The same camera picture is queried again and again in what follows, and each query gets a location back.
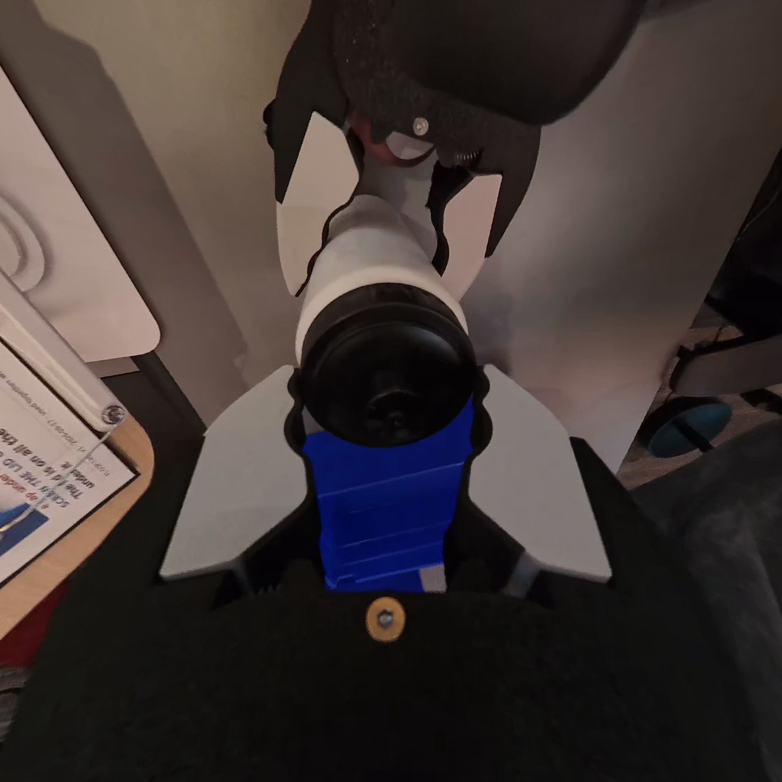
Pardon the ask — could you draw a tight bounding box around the blue plastic bin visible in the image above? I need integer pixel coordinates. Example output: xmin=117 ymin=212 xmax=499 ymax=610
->
xmin=301 ymin=396 xmax=476 ymax=593

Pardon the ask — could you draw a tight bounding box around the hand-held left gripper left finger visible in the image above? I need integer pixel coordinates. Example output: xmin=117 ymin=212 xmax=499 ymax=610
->
xmin=159 ymin=363 xmax=320 ymax=590

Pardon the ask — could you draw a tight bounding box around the black bottle lid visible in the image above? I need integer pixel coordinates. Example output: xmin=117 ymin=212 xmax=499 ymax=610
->
xmin=299 ymin=284 xmax=479 ymax=448

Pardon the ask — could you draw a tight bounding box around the instruction sheet on stand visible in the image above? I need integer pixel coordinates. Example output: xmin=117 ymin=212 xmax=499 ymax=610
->
xmin=0 ymin=66 xmax=161 ymax=639

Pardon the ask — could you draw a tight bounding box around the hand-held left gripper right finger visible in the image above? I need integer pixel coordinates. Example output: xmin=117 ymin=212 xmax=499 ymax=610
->
xmin=467 ymin=363 xmax=613 ymax=597

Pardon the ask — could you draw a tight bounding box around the printed instruction sheet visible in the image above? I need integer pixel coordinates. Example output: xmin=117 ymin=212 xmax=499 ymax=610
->
xmin=0 ymin=339 xmax=138 ymax=587

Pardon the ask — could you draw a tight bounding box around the white plastic bottle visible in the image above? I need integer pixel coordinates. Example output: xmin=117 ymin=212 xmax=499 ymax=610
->
xmin=295 ymin=131 xmax=471 ymax=370

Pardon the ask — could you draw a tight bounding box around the blue round floor base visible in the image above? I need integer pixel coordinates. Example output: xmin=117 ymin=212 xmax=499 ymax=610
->
xmin=648 ymin=397 xmax=734 ymax=460

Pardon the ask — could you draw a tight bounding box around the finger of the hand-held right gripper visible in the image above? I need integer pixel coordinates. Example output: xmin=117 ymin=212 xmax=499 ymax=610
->
xmin=275 ymin=110 xmax=367 ymax=298
xmin=426 ymin=165 xmax=507 ymax=301

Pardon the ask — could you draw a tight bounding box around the person's leg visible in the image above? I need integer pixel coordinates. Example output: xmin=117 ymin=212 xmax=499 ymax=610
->
xmin=629 ymin=422 xmax=782 ymax=782

